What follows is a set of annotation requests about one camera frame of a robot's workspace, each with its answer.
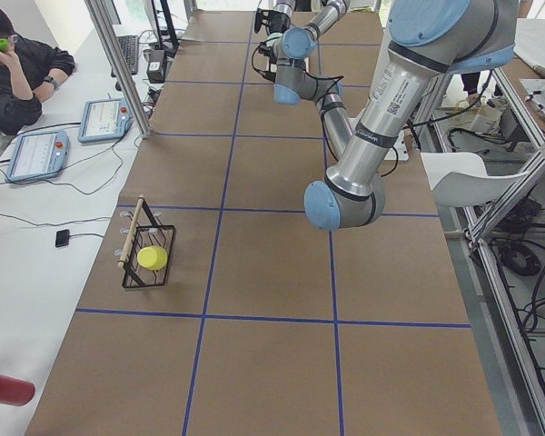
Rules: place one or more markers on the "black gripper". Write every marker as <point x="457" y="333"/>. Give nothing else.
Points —
<point x="280" y="21"/>

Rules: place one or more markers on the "aluminium frame post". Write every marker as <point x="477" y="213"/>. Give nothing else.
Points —
<point x="104" y="28"/>

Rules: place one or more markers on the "far teach pendant tablet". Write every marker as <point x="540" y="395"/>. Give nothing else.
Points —
<point x="104" y="120"/>

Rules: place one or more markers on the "near teach pendant tablet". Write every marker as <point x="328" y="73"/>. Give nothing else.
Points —
<point x="38" y="156"/>

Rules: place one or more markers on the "teach pendant tablet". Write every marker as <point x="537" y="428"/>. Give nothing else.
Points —
<point x="104" y="120"/>
<point x="38" y="156"/>

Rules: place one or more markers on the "small black device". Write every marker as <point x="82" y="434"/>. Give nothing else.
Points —
<point x="62" y="238"/>

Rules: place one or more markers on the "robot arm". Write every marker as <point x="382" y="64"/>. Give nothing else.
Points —
<point x="330" y="14"/>
<point x="428" y="38"/>

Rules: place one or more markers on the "seated person in black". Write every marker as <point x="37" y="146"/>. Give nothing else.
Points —
<point x="30" y="73"/>

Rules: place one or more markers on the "black keyboard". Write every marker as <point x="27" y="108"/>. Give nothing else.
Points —
<point x="129" y="45"/>

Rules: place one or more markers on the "red bottle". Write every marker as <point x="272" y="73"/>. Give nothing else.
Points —
<point x="15" y="392"/>

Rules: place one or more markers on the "yellow cup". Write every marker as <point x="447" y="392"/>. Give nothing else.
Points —
<point x="153" y="258"/>

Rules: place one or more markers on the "black wire cup rack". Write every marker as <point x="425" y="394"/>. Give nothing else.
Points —
<point x="145" y="229"/>

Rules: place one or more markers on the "white chair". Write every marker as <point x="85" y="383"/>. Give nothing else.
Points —
<point x="461" y="179"/>

